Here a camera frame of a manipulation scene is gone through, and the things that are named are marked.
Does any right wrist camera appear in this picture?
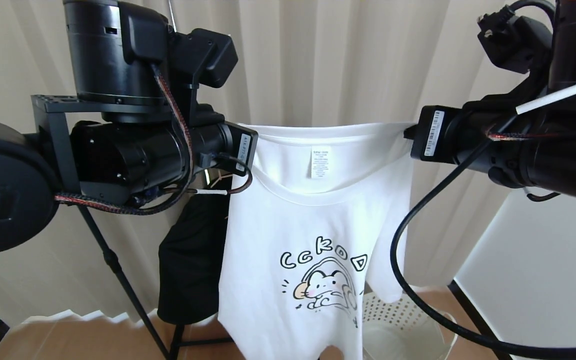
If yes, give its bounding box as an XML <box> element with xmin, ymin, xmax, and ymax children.
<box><xmin>476</xmin><ymin>0</ymin><xmax>557</xmax><ymax>76</ymax></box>

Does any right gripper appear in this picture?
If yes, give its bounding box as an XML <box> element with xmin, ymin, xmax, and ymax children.
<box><xmin>410</xmin><ymin>104</ymin><xmax>502</xmax><ymax>168</ymax></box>

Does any white laundry basket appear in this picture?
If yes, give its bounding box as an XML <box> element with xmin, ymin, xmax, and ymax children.
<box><xmin>362</xmin><ymin>291</ymin><xmax>460</xmax><ymax>360</ymax></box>

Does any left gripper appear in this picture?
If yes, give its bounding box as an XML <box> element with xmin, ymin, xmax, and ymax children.
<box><xmin>189</xmin><ymin>121</ymin><xmax>260</xmax><ymax>179</ymax></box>

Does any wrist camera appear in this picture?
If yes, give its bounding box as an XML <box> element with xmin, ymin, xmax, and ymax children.
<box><xmin>476</xmin><ymin>0</ymin><xmax>557</xmax><ymax>76</ymax></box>
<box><xmin>169</xmin><ymin>28</ymin><xmax>239</xmax><ymax>103</ymax></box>

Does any white garment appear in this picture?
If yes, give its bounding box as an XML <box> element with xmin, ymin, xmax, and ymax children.
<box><xmin>217</xmin><ymin>122</ymin><xmax>417</xmax><ymax>360</ymax></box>

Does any black clothes rack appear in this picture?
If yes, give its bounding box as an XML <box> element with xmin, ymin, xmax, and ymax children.
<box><xmin>74</xmin><ymin>202</ymin><xmax>235</xmax><ymax>360</ymax></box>

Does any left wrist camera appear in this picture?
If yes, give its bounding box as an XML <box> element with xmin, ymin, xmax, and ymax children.
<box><xmin>169</xmin><ymin>28</ymin><xmax>239</xmax><ymax>103</ymax></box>

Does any black garment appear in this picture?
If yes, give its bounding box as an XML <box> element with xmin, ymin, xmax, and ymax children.
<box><xmin>157</xmin><ymin>192</ymin><xmax>232</xmax><ymax>326</ymax></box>

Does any beige curtain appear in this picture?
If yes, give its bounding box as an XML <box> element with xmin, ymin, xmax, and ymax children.
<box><xmin>0</xmin><ymin>0</ymin><xmax>559</xmax><ymax>326</ymax></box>

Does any black cable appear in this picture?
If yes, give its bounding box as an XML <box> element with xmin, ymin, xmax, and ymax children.
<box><xmin>389</xmin><ymin>115</ymin><xmax>576</xmax><ymax>360</ymax></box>

